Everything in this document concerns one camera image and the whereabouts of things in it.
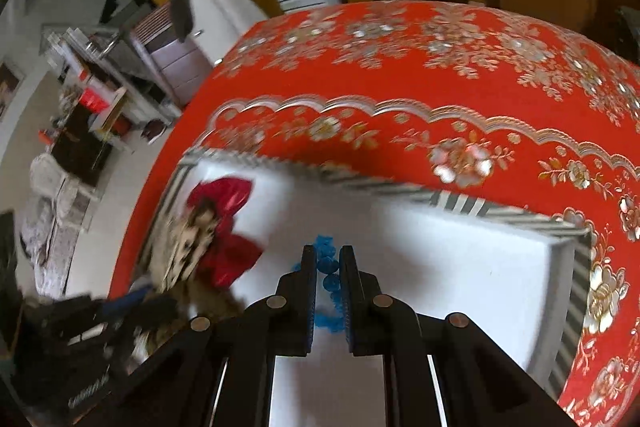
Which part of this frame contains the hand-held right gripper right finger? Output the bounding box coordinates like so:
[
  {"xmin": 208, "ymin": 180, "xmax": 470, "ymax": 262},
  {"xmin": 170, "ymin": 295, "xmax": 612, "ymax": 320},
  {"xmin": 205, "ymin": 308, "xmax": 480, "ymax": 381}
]
[{"xmin": 340, "ymin": 244, "xmax": 576, "ymax": 427}]

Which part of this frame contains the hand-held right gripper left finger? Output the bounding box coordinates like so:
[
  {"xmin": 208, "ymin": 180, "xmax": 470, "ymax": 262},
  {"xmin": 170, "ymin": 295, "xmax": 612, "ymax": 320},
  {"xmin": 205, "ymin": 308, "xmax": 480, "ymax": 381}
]
[{"xmin": 107, "ymin": 244, "xmax": 321, "ymax": 427}]

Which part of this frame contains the blue bead bracelet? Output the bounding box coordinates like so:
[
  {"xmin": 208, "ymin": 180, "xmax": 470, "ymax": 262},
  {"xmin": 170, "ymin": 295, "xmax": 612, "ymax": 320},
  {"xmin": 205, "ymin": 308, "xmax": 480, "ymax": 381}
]
[{"xmin": 292, "ymin": 234, "xmax": 348, "ymax": 335}]

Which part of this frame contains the striped white tray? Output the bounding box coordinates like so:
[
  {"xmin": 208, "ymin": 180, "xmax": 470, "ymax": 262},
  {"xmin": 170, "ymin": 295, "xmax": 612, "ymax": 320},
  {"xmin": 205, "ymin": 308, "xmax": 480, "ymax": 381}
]
[{"xmin": 132, "ymin": 147, "xmax": 598, "ymax": 427}]

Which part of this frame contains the red hair bow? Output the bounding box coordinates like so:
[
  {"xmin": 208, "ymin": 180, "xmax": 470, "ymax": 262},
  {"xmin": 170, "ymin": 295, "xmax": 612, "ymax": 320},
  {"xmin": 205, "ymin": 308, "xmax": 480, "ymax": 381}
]
[{"xmin": 187, "ymin": 177, "xmax": 266, "ymax": 288}]

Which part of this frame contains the brown scrunchie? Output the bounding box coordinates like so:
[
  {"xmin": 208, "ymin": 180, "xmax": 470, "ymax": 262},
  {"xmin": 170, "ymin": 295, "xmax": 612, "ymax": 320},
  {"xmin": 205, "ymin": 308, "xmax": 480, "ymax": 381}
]
[{"xmin": 165, "ymin": 277, "xmax": 241, "ymax": 333}]

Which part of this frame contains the beige dotted hair bow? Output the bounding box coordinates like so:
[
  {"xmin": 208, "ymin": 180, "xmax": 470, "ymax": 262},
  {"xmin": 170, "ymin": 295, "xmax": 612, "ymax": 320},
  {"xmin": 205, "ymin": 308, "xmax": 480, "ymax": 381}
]
[{"xmin": 160, "ymin": 202, "xmax": 221, "ymax": 293}]

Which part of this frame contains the white ornate chair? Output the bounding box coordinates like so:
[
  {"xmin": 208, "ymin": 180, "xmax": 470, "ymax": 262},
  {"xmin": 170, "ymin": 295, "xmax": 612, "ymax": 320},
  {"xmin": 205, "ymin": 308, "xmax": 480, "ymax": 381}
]
[{"xmin": 30, "ymin": 154, "xmax": 96, "ymax": 228}]

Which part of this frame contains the dark wooden cabinet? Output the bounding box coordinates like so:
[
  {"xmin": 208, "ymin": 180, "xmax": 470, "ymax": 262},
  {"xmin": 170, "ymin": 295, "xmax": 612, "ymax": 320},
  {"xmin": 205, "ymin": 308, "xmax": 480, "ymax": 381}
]
[{"xmin": 50, "ymin": 107, "xmax": 113, "ymax": 188}]

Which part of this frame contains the red floral tablecloth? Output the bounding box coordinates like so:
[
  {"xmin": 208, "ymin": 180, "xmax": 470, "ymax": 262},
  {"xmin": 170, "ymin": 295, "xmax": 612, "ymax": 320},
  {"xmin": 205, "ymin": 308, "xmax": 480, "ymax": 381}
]
[{"xmin": 107, "ymin": 0, "xmax": 640, "ymax": 427}]

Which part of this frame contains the small white table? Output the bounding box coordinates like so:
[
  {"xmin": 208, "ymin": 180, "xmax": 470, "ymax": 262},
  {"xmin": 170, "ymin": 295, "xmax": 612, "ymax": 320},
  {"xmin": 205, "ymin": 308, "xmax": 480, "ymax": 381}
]
[{"xmin": 90, "ymin": 87, "xmax": 136, "ymax": 152}]

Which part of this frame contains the red bag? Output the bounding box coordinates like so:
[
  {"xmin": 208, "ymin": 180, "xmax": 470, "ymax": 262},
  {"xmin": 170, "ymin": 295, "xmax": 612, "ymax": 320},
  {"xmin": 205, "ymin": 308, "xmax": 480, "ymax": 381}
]
[{"xmin": 80, "ymin": 87, "xmax": 108, "ymax": 112}]

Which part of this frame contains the white jacket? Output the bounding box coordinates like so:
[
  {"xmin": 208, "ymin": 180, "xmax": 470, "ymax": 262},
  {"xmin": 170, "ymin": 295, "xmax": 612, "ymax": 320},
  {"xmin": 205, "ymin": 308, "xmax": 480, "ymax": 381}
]
[{"xmin": 182, "ymin": 0, "xmax": 268, "ymax": 62}]

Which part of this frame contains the dark cloth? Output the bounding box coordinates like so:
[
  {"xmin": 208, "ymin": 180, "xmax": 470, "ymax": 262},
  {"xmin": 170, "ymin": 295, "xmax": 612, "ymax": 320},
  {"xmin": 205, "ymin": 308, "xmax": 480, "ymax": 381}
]
[{"xmin": 169, "ymin": 0, "xmax": 193, "ymax": 40}]

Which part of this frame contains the framed wall picture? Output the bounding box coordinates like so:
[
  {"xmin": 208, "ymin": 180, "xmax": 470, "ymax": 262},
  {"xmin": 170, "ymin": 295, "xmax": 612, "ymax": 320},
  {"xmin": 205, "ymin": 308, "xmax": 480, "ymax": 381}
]
[{"xmin": 0, "ymin": 63, "xmax": 25, "ymax": 120}]

